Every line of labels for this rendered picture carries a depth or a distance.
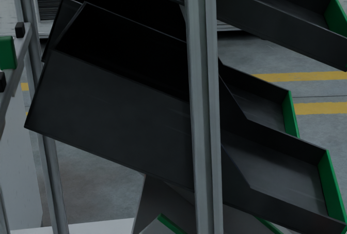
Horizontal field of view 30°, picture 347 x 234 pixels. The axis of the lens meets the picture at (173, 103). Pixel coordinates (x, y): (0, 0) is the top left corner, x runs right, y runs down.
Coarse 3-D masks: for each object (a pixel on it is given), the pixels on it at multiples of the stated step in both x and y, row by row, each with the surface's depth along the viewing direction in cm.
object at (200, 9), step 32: (32, 0) 77; (192, 0) 44; (192, 32) 44; (32, 64) 79; (192, 64) 46; (32, 96) 80; (192, 96) 47; (192, 128) 49; (0, 192) 50; (0, 224) 50; (64, 224) 89
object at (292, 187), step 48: (96, 48) 63; (144, 48) 62; (48, 96) 51; (96, 96) 51; (144, 96) 50; (96, 144) 52; (144, 144) 52; (240, 144) 64; (288, 144) 65; (240, 192) 53; (288, 192) 59; (336, 192) 58
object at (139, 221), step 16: (144, 176) 67; (144, 192) 64; (160, 192) 67; (176, 192) 69; (192, 192) 69; (144, 208) 62; (160, 208) 64; (176, 208) 67; (192, 208) 69; (224, 208) 70; (144, 224) 60; (160, 224) 56; (176, 224) 65; (192, 224) 67; (224, 224) 70; (240, 224) 70; (256, 224) 70; (272, 224) 70
